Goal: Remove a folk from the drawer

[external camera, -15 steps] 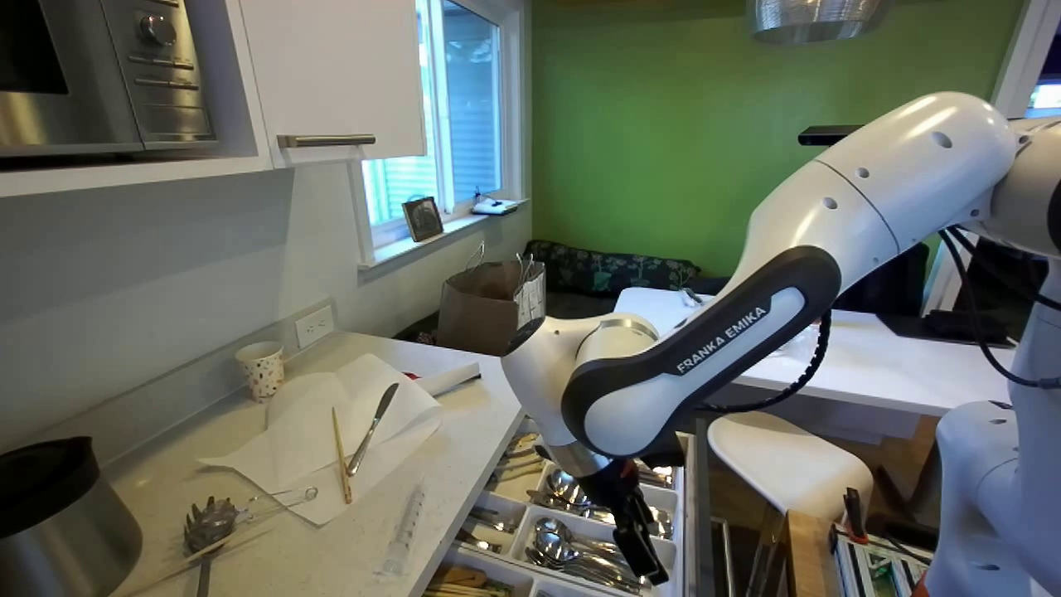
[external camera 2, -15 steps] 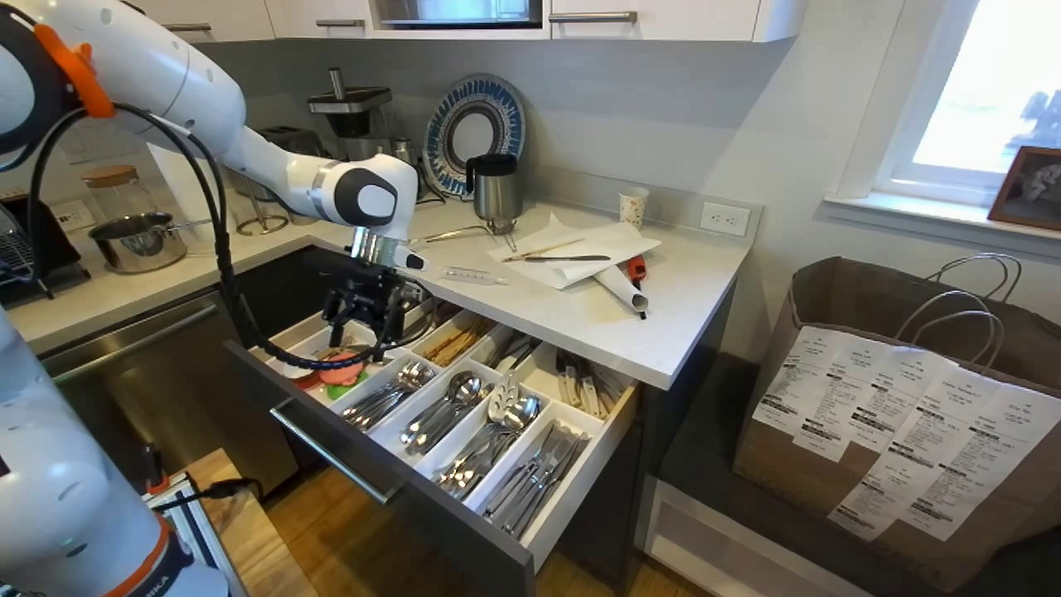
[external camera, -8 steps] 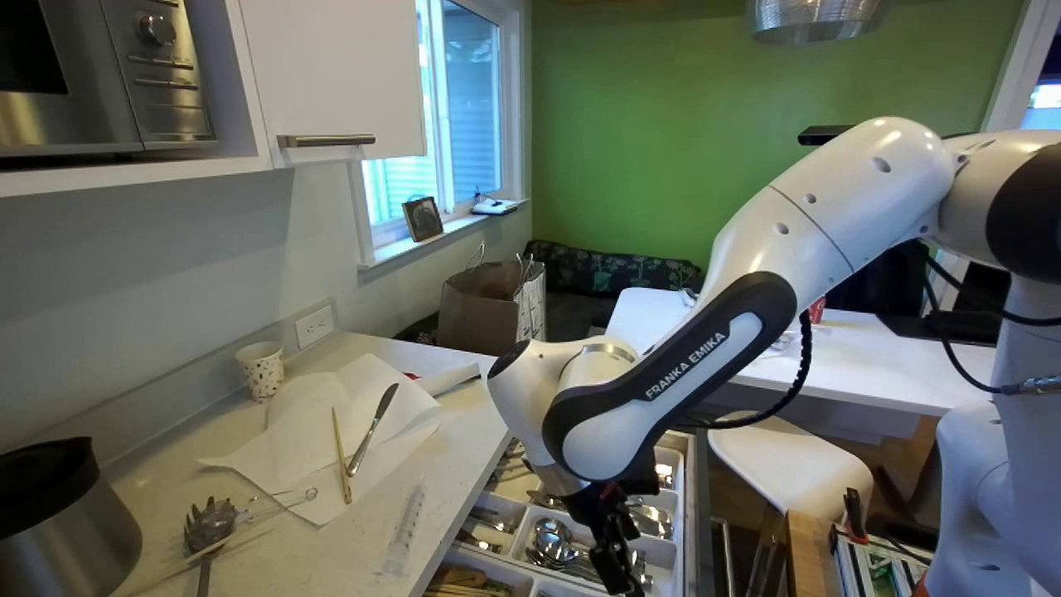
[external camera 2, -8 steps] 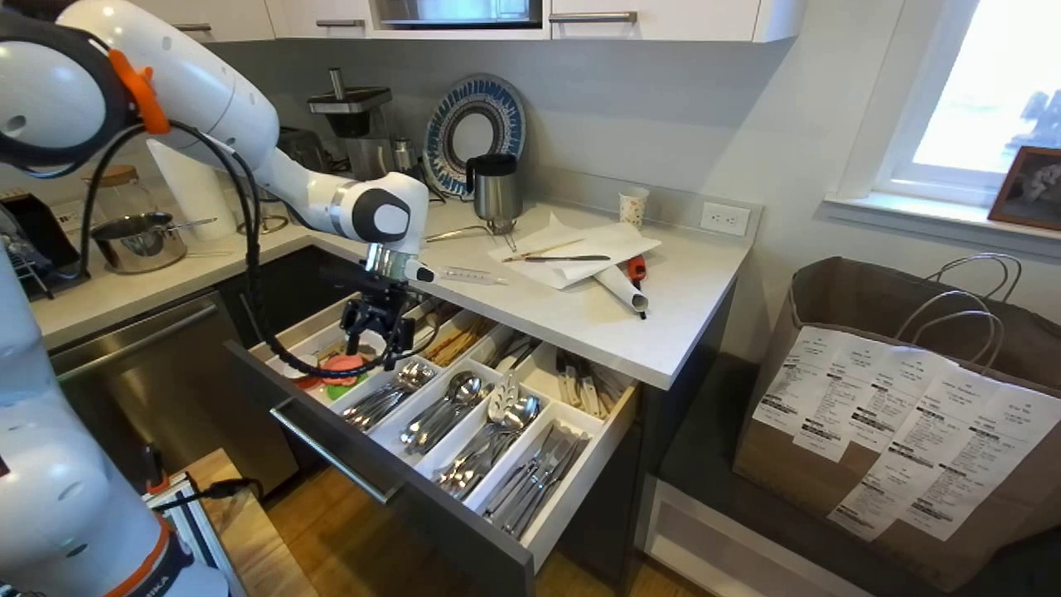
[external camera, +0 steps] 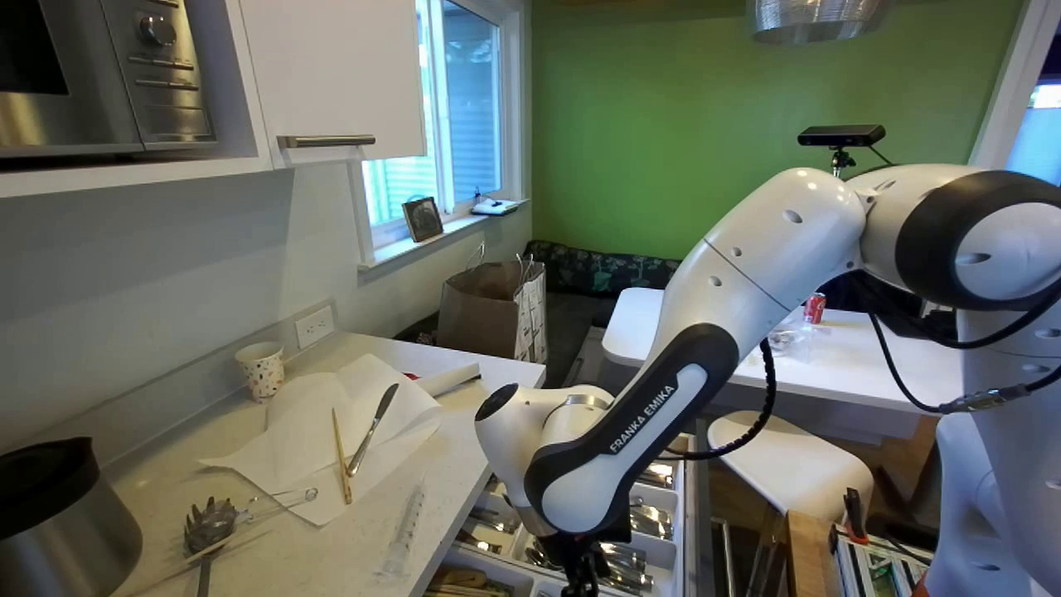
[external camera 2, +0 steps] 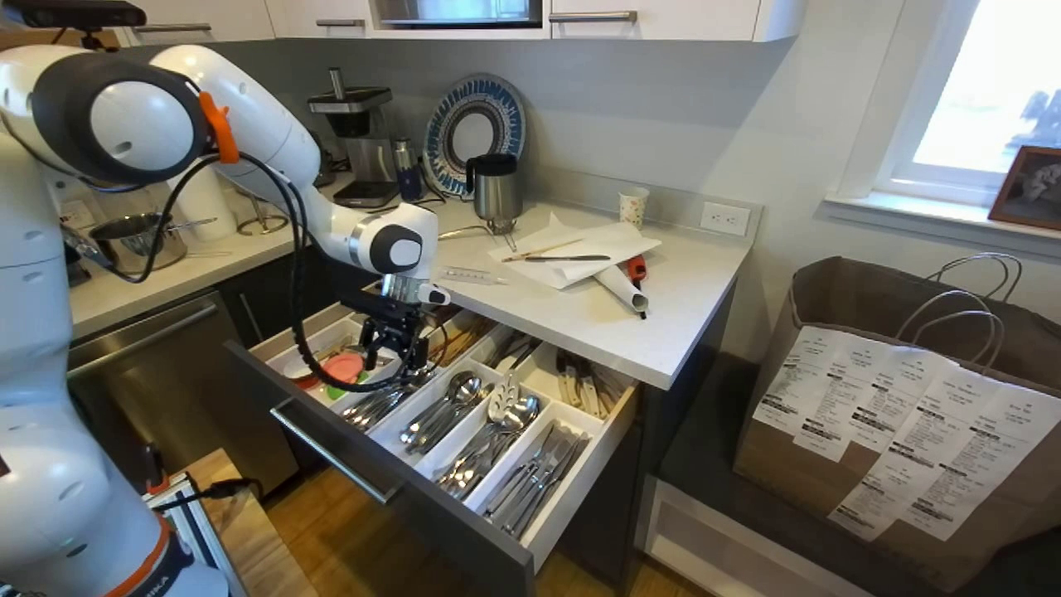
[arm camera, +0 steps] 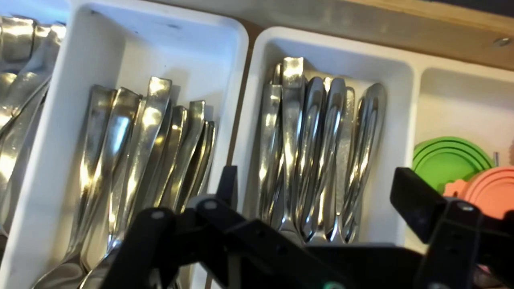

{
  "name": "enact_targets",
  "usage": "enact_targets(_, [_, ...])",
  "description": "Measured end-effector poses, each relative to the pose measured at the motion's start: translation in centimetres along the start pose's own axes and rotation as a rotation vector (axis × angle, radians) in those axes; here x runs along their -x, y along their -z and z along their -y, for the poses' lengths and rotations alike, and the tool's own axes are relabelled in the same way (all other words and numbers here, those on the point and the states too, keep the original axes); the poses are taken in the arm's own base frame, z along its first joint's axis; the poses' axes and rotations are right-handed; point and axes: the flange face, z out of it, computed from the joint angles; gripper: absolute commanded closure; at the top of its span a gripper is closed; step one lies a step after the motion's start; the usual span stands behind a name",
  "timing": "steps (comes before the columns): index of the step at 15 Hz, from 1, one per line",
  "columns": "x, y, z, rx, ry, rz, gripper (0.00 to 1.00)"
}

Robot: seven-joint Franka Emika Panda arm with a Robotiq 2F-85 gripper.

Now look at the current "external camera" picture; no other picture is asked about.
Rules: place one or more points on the white wall outlet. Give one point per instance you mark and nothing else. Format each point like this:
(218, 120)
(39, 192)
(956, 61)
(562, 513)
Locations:
(313, 324)

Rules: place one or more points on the cardboard box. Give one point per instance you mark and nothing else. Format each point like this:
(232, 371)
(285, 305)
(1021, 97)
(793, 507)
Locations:
(490, 308)

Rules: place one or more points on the clear plastic packaging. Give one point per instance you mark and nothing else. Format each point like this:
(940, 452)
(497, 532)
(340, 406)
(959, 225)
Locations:
(786, 338)

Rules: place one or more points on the small red item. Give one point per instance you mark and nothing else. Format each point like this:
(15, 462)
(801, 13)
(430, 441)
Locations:
(815, 308)

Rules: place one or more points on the black pen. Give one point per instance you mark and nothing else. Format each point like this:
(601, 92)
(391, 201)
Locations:
(458, 385)

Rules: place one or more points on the white table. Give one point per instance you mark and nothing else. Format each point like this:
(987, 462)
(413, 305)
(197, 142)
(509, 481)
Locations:
(848, 367)

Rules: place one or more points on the clear plastic tool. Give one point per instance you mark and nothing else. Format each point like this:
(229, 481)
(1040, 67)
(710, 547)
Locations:
(403, 532)

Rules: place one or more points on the green white box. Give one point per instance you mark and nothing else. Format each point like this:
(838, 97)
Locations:
(880, 564)

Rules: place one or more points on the black backpack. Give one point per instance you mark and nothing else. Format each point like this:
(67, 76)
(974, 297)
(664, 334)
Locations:
(848, 292)

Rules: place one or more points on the small steel spoon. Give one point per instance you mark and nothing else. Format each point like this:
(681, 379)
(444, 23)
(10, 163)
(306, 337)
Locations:
(630, 567)

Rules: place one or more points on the steel table knife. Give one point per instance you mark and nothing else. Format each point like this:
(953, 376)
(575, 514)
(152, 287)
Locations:
(368, 432)

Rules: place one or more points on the kitchen drawer box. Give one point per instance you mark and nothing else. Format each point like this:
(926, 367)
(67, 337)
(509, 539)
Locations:
(696, 518)

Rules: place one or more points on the white cutlery organizer tray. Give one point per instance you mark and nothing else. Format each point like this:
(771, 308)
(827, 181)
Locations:
(485, 550)

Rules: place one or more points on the white framed window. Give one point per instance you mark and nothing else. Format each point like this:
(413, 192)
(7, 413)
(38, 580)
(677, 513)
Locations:
(468, 99)

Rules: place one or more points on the black camera on stand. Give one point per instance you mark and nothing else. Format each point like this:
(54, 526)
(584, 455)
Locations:
(843, 134)

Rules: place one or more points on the small white black device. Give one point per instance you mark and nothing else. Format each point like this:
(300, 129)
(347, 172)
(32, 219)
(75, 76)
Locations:
(495, 203)

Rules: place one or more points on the large steel spoon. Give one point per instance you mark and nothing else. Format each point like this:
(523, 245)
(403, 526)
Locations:
(649, 518)

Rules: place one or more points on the small dark picture frame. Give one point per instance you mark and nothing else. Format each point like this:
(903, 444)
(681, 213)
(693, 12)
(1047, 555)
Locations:
(421, 218)

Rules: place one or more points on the white notepad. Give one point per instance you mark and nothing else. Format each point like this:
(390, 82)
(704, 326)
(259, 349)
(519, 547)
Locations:
(441, 367)

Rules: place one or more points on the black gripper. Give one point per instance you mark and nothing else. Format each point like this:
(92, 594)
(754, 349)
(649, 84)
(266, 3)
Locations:
(581, 558)

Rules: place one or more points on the stainless steel microwave oven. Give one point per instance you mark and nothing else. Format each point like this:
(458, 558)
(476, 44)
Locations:
(67, 112)

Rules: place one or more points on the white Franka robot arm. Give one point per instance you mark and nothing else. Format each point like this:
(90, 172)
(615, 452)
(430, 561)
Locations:
(772, 252)

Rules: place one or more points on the white framed glass door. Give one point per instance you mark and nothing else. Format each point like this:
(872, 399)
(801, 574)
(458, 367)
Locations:
(1021, 87)

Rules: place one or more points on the wooden chair frame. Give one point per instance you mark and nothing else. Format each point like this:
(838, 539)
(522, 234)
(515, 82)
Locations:
(814, 550)

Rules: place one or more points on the stainless steel pot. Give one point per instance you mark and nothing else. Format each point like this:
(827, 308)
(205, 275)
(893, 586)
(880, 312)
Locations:
(54, 518)

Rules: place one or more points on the metal pendant lamp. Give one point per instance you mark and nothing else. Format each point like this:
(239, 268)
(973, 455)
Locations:
(815, 19)

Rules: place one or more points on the white cloth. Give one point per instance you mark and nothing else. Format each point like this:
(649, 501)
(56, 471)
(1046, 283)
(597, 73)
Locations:
(316, 441)

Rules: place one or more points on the patterned wooden chopstick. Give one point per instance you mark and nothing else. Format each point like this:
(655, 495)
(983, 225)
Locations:
(340, 460)

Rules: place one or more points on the polka-dot paper cup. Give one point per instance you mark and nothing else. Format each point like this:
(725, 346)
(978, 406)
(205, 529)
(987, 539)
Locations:
(259, 370)

